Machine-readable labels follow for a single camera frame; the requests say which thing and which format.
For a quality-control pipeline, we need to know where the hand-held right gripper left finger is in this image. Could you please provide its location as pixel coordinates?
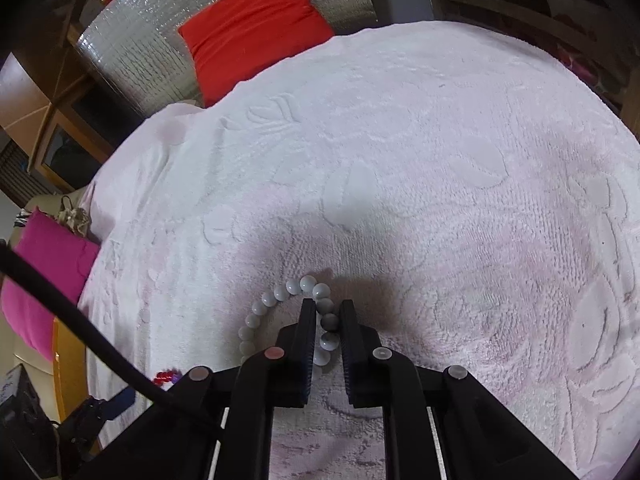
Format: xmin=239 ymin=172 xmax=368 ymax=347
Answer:
xmin=85 ymin=299 xmax=317 ymax=480

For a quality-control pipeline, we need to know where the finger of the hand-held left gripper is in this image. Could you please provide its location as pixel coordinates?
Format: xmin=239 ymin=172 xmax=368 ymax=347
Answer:
xmin=101 ymin=389 xmax=138 ymax=421

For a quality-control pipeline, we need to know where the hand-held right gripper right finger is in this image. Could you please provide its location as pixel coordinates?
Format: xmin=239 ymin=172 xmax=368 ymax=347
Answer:
xmin=340 ymin=300 xmax=581 ymax=480

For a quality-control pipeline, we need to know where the white bead bracelet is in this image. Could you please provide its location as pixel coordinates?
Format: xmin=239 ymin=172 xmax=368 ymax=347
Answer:
xmin=239 ymin=275 xmax=335 ymax=366

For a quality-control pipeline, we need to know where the orange cardboard box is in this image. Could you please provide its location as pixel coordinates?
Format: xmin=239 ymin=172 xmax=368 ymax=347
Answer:
xmin=51 ymin=319 xmax=90 ymax=423

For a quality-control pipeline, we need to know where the pink cushion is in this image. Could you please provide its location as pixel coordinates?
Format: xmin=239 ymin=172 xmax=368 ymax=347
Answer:
xmin=0 ymin=210 xmax=101 ymax=361

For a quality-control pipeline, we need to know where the white textured blanket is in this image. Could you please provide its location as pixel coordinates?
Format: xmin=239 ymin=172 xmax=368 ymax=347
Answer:
xmin=77 ymin=20 xmax=640 ymax=480

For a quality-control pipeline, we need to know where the crumpled beige cloth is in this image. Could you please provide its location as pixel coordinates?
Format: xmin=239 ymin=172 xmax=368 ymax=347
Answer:
xmin=55 ymin=195 xmax=93 ymax=238

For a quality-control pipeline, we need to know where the brown slatted screen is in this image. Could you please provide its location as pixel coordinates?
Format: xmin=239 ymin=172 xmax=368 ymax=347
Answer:
xmin=0 ymin=140 xmax=51 ymax=206

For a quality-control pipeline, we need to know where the wooden cabinet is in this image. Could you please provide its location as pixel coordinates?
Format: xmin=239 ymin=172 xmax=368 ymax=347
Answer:
xmin=0 ymin=0 xmax=146 ymax=196

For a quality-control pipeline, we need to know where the small red cushion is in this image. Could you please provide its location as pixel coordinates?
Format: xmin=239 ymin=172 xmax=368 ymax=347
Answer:
xmin=178 ymin=0 xmax=335 ymax=108

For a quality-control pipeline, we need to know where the silver foil insulation mat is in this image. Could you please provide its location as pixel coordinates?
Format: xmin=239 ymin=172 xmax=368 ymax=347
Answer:
xmin=77 ymin=0 xmax=378 ymax=116

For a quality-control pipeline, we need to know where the black cable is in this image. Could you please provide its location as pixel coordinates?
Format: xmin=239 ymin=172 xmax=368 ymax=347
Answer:
xmin=0 ymin=240 xmax=226 ymax=443

